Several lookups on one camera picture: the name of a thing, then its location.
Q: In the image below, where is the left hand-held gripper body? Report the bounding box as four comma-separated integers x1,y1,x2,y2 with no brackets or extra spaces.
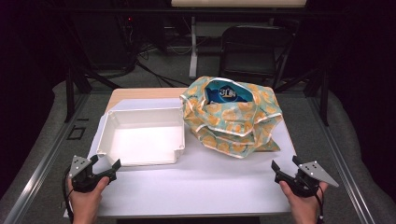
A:
68,155,110,193

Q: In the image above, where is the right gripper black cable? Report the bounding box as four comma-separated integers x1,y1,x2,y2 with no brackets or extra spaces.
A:
314,186,325,223

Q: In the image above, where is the black folding chair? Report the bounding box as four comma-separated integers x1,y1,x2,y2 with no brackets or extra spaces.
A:
218,25,295,90

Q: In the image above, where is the black floor cable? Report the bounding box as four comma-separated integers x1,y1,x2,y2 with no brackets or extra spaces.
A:
134,60,194,88

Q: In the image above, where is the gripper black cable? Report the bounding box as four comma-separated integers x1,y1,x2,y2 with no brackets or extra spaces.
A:
314,186,325,223
61,167,75,223

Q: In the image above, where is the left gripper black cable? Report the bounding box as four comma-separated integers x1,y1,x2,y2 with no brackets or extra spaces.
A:
61,167,75,223

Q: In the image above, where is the white table sheet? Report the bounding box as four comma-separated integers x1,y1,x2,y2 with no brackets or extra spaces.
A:
64,97,300,218

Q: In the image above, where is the blue snack pouch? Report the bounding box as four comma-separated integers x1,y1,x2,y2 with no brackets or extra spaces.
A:
205,79,255,105

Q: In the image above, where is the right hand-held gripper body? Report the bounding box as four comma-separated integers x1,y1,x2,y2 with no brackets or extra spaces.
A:
275,161,340,199

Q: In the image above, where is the person's left hand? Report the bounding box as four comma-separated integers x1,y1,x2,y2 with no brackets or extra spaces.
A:
67,176,110,224

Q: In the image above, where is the aluminium floor rail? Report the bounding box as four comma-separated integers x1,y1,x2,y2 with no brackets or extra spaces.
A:
306,96,376,224
3,92,92,224

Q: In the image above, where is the white plastic tray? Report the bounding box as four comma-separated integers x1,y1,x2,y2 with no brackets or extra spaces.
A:
95,106,187,167

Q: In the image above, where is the black equipment cabinet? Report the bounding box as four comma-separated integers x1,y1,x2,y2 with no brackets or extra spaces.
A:
73,13,136,71

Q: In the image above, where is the person's right hand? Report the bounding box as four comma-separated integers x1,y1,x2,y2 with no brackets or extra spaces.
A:
278,180,329,224

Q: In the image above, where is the black metal frame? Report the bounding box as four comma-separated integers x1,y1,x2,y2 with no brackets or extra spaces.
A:
274,66,331,127
64,62,122,123

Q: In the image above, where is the orange patterned fabric bag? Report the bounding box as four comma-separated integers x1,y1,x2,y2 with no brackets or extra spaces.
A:
179,76,284,160

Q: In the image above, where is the white metal stand leg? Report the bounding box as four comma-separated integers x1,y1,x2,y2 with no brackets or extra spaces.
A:
189,16,199,79

